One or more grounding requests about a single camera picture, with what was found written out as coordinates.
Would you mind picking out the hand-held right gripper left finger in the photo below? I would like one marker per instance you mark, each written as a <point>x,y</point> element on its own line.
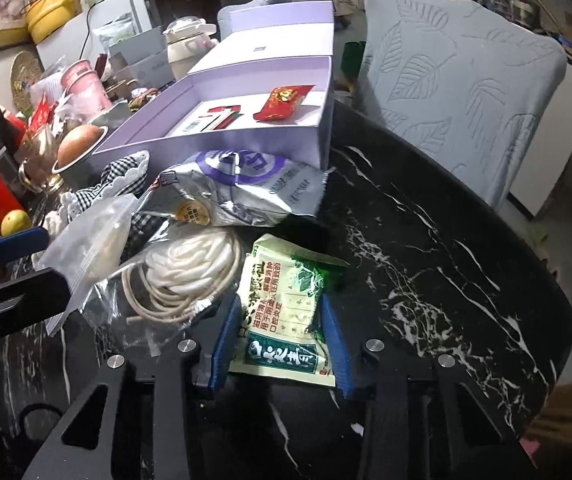
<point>225,345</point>

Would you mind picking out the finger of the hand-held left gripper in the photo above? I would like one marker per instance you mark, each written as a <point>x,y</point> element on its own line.
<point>25,292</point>
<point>18,244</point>

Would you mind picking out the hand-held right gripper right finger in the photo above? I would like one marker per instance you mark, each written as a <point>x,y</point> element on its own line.
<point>340,355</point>

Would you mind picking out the green white packet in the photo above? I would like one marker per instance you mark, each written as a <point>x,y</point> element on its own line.
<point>281,310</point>

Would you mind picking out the clear bag with white pads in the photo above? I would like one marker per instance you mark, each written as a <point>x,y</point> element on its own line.
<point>85,250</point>

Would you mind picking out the gingham cloth with white lace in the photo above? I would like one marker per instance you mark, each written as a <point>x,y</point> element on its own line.
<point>115,180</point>

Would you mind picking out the black white gingham scrunchie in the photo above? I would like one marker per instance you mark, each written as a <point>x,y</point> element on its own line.
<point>143,222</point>

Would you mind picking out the silver purple snack bag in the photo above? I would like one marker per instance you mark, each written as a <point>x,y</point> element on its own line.
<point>246,185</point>

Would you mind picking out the lavender gift box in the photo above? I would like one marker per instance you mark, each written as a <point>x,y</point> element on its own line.
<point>276,140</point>

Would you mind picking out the yellow lemon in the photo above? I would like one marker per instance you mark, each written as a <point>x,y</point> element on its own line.
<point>15,222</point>

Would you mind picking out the glass mug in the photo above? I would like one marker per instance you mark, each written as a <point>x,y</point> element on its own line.
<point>33,167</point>

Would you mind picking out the metal bowl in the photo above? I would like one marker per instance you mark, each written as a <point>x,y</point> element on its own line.
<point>73,172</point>

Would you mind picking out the red snack packet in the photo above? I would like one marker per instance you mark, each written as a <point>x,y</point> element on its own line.
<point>40,112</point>

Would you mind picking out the round woven mat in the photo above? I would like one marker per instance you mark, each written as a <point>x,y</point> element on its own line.
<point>25,77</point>

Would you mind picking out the pink cup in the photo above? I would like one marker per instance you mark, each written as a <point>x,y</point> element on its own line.
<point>83,82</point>

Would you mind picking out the white blue small packet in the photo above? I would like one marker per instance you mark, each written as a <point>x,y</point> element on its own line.
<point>193,125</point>

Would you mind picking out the white cardboard box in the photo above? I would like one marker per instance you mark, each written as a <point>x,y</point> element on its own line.
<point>140,57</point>

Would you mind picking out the red green small packet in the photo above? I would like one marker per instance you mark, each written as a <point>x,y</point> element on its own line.
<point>225,116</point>

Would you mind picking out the yellow pot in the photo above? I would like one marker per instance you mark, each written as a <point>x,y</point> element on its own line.
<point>48,12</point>

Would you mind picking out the red foil packet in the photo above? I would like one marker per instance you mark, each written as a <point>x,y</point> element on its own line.
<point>283,102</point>

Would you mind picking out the white fridge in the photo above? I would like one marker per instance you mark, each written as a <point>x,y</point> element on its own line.
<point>115,10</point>

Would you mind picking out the cream electric kettle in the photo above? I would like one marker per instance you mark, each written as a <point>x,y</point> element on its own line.
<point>188,47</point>

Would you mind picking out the chair with leaf-pattern cover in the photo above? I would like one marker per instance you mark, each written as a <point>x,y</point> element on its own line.
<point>456,90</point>
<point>251,7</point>

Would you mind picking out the dark green container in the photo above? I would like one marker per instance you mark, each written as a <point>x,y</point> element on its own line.
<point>352,62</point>

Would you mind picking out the white cabinet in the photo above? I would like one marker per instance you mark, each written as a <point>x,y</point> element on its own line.
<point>556,145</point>

